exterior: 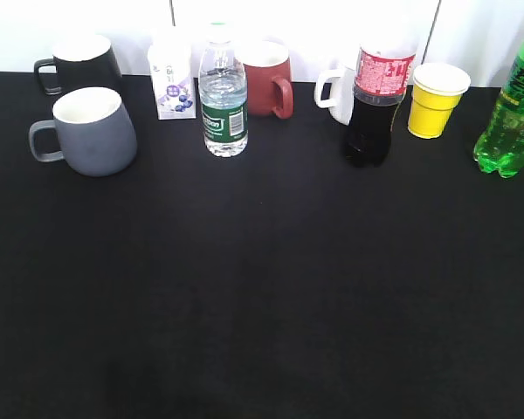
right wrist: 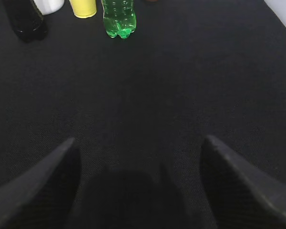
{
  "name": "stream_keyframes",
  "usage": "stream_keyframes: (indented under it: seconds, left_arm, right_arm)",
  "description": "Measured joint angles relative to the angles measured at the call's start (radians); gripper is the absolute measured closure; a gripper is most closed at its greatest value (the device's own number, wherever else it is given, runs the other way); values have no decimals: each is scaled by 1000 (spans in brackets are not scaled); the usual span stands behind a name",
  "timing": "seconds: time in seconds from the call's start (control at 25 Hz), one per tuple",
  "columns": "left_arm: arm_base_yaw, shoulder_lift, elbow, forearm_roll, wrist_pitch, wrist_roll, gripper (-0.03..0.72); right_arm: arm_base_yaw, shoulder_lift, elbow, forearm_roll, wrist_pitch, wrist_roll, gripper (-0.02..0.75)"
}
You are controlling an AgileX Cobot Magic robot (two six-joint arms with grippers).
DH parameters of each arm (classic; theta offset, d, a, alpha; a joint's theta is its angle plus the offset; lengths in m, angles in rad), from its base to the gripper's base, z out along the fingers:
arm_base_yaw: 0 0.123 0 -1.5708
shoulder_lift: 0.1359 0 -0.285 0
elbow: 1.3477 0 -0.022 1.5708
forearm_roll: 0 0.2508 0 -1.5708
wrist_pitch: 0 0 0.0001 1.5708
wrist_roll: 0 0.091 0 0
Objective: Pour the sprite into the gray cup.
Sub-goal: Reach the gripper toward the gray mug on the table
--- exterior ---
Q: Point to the white blueberry milk carton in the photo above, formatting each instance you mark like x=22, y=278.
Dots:
x=169, y=59

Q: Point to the grey ceramic mug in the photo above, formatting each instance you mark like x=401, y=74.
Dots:
x=95, y=133

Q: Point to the clear cestbon water bottle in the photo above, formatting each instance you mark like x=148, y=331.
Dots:
x=222, y=86

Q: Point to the white ceramic mug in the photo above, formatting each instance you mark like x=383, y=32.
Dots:
x=340, y=100

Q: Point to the cola bottle red label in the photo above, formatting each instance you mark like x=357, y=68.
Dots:
x=383, y=66

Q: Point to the red ceramic mug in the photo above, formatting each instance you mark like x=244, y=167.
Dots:
x=268, y=72

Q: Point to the green soda bottle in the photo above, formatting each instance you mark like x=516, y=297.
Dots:
x=500, y=148

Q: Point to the yellow paper cup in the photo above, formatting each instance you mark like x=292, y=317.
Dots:
x=437, y=90

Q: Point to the black ceramic mug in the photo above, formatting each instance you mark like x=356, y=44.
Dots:
x=86, y=60

